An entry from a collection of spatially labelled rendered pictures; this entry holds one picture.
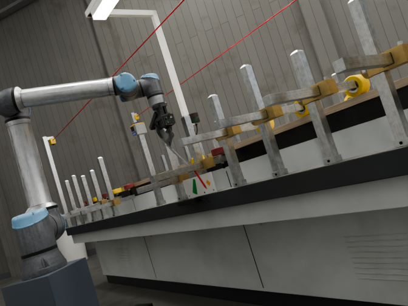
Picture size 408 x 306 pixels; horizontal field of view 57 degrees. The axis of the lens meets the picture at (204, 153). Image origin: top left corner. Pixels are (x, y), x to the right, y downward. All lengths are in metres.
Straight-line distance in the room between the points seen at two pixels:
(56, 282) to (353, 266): 1.21
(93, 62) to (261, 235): 5.89
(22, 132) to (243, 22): 4.93
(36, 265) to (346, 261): 1.29
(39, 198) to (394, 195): 1.51
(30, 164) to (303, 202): 1.27
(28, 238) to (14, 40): 7.12
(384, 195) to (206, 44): 5.46
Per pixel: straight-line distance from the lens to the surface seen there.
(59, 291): 1.70
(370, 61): 1.08
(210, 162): 1.81
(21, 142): 1.99
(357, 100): 1.48
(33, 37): 8.33
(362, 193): 1.33
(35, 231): 1.76
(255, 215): 1.68
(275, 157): 1.49
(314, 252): 1.81
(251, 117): 1.40
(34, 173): 1.96
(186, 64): 6.54
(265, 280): 2.13
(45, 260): 1.76
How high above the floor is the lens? 0.79
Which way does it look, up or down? 3 degrees up
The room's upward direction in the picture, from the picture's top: 18 degrees counter-clockwise
